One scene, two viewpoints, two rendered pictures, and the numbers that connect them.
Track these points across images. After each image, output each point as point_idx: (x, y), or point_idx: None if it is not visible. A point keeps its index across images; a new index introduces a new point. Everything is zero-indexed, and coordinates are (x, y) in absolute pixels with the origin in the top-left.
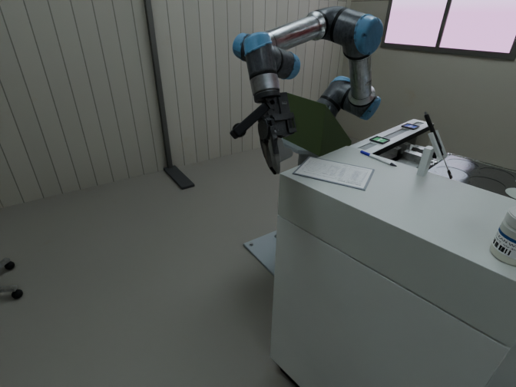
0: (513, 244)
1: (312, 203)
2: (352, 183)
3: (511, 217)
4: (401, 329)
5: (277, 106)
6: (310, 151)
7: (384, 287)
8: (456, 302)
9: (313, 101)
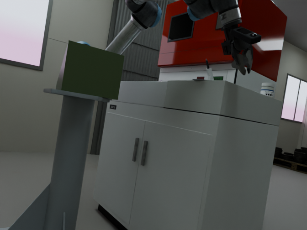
0: (272, 91)
1: (239, 95)
2: None
3: (271, 83)
4: (262, 145)
5: None
6: (106, 97)
7: (259, 128)
8: (272, 117)
9: (110, 52)
